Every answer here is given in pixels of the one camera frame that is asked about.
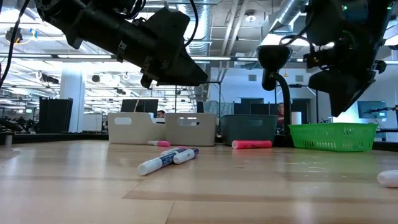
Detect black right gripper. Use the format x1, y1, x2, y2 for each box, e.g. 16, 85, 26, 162
303, 46, 386, 116

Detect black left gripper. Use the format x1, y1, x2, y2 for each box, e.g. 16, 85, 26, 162
124, 6, 208, 90

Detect green plastic mesh basket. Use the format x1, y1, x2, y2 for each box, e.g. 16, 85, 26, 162
288, 122, 379, 153

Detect white plastic bin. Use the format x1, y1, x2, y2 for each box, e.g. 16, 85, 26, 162
107, 111, 167, 146

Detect purple cap white marker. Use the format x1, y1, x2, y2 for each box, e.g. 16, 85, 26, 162
172, 147, 200, 165
137, 148, 187, 177

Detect pink highlighter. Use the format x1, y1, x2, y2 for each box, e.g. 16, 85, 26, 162
231, 139, 274, 150

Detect orange cap white marker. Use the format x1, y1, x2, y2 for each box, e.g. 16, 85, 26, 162
376, 169, 398, 189

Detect monitor on arm mount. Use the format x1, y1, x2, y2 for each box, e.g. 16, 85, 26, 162
357, 100, 388, 119

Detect long ceiling light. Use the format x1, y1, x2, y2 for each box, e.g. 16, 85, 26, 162
0, 54, 113, 60
191, 55, 259, 62

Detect patterned partition screen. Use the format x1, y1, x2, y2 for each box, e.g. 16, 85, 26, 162
203, 100, 234, 116

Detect black desk monitor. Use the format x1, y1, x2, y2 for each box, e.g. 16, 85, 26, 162
120, 98, 160, 114

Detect white cylinder container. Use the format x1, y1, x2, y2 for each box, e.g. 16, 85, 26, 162
291, 111, 303, 126

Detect grey plastic bin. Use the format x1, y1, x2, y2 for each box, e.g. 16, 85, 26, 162
164, 112, 218, 147

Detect black gooseneck desk lamp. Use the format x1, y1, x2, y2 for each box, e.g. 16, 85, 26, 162
256, 44, 295, 147

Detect black background monitors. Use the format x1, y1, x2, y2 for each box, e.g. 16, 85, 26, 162
233, 98, 278, 116

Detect dark teal plastic bin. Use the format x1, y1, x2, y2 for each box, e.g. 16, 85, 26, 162
220, 114, 279, 146

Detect white building column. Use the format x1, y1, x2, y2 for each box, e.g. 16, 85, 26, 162
58, 67, 86, 134

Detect black partition panel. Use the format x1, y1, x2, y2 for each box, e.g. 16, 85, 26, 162
39, 96, 74, 134

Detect dark background robot arms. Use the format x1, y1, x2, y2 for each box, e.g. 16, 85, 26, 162
0, 115, 40, 134

